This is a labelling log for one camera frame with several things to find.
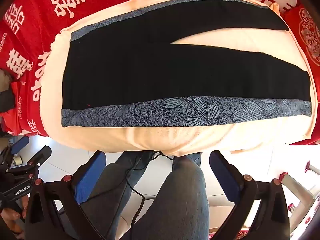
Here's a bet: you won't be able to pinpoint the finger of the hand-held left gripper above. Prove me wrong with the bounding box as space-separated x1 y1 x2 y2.
10 136 30 156
24 146 52 172

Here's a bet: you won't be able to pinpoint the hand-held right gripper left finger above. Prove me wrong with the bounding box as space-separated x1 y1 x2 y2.
24 150 107 240

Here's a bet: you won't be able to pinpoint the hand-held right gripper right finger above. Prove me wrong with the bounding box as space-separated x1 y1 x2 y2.
209 150 290 240

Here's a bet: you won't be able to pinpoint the black pants with floral stripes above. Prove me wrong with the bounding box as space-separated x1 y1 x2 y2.
61 0 313 128

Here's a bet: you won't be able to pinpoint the person's left hand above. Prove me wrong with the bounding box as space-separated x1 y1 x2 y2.
0 194 28 233

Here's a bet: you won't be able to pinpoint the person's left leg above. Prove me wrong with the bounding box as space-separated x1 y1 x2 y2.
79 152 153 240

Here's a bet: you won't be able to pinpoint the person's leg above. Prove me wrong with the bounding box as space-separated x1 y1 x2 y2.
120 152 210 240
79 152 153 240

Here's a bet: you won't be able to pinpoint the dark cloth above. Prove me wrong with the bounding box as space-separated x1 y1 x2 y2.
0 89 16 113

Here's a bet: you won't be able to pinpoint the person's right leg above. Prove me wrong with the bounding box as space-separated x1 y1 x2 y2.
120 152 210 240

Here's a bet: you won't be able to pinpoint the cream blanket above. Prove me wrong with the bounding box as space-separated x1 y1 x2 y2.
39 0 316 159

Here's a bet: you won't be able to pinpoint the silver metal rack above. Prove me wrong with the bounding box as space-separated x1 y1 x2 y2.
272 160 320 232

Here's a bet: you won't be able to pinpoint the red printed bedsheet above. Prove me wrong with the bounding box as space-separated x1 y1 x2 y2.
0 0 320 146

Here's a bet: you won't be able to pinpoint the red patterned pillow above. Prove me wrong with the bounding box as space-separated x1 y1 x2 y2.
284 5 320 63

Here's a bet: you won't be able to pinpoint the black cable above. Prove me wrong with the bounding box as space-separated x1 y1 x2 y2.
124 151 175 240

